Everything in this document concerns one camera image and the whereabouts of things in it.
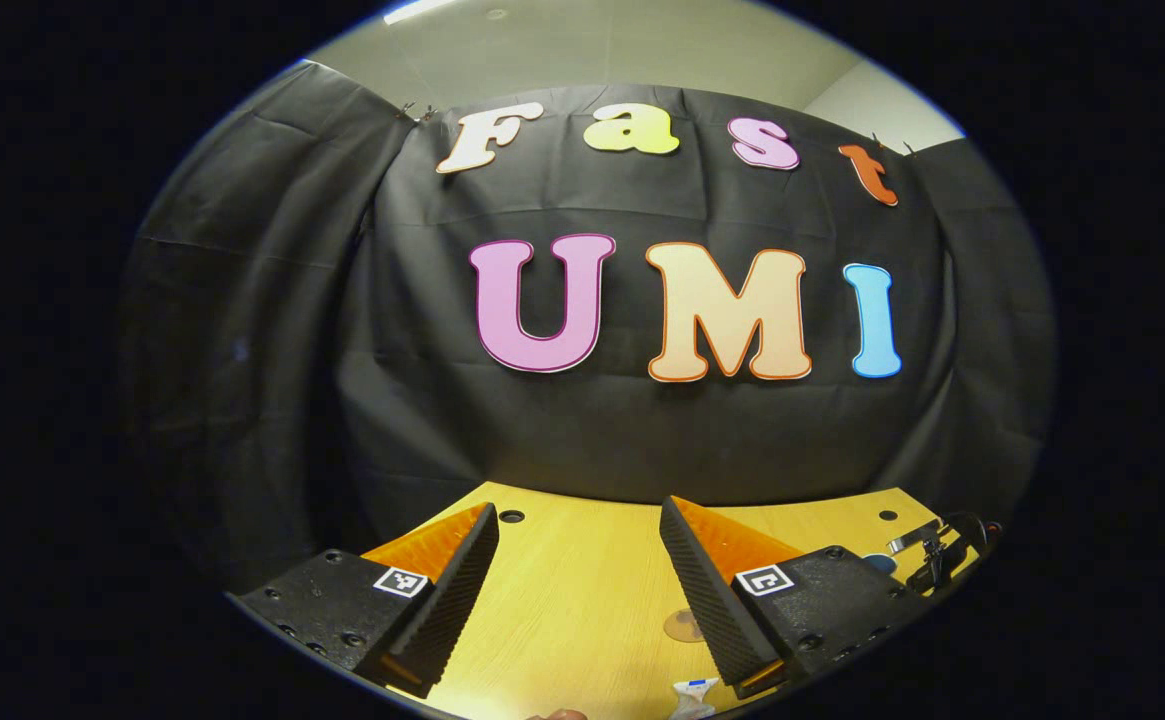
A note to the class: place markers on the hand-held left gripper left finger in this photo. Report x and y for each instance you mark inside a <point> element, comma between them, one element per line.
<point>452,610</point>

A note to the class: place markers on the wooden desktop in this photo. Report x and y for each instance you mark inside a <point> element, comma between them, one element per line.
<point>582,600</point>

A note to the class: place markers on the white toothpaste tube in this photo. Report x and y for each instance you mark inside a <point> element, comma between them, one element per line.
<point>694,697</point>

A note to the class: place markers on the round cork coaster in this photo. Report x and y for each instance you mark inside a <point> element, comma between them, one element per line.
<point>684,626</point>

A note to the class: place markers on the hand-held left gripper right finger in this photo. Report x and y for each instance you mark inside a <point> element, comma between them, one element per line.
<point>712,610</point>

